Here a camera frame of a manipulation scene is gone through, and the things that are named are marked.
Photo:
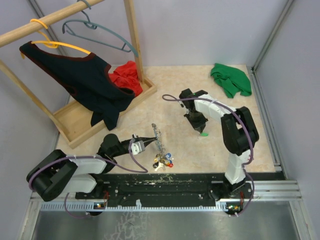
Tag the green crumpled cloth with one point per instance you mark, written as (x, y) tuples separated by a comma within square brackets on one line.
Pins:
[(232, 80)]

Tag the grey-blue plastic hanger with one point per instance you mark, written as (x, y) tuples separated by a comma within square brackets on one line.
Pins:
[(94, 31)]

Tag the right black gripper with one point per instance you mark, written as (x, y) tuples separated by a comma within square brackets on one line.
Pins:
[(199, 126)]

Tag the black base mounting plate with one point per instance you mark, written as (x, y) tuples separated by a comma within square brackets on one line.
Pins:
[(165, 189)]

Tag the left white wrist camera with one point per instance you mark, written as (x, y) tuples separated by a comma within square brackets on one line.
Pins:
[(137, 147)]

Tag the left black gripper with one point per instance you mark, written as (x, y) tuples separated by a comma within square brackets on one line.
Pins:
[(146, 140)]

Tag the large keyring with blue handle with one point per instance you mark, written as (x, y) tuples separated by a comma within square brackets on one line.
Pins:
[(158, 140)]

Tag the dark navy tank top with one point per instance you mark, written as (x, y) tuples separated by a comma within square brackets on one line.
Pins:
[(87, 80)]

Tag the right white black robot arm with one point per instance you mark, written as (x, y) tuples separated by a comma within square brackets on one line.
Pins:
[(239, 131)]

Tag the green tagged key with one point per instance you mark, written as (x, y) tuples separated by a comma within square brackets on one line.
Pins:
[(203, 134)]

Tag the bunch of tagged keys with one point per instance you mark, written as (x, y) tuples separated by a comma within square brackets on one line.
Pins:
[(163, 161)]

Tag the red crumpled cloth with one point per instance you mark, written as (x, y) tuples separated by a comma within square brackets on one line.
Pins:
[(126, 76)]

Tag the yellow plastic hanger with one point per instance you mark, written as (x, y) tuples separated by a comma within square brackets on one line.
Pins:
[(52, 44)]

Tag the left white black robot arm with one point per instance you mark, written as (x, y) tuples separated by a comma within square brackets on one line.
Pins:
[(60, 173)]

